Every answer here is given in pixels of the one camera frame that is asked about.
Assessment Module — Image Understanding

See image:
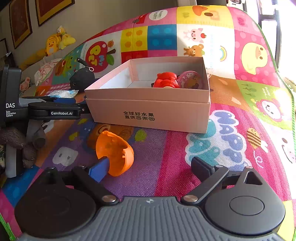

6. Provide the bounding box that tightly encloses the orange plastic pumpkin half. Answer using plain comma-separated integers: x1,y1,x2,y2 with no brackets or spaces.
95,131,134,177

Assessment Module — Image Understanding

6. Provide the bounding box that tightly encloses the framed wall picture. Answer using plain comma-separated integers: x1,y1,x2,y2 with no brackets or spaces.
35,0,75,27

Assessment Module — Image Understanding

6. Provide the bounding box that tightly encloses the yellow plush duck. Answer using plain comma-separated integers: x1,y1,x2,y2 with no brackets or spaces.
57,26,76,50

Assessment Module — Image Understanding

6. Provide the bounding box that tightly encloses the brown knitted plush toy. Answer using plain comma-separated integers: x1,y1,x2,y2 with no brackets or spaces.
1,127,46,169

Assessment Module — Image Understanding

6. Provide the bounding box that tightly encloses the pink round tin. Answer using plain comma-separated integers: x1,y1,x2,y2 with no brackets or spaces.
177,71,203,89

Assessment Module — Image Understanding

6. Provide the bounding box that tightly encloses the pink white crumpled cloth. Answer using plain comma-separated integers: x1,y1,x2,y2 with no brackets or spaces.
34,58,61,86

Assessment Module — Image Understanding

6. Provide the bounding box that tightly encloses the black plush toy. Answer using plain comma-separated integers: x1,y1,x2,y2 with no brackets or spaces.
70,58,97,92

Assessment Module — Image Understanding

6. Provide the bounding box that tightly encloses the red wooden doll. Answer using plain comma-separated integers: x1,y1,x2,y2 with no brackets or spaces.
152,72,180,88

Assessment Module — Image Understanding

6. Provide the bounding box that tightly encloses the yellow plush tiger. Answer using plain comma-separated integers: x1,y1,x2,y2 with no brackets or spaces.
46,34,61,56

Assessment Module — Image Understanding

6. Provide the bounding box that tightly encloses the pink cardboard box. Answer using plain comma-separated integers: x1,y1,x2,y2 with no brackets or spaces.
85,56,211,133

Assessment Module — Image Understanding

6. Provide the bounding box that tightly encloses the blue tissue pack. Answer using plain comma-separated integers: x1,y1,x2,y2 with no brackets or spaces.
47,90,79,98

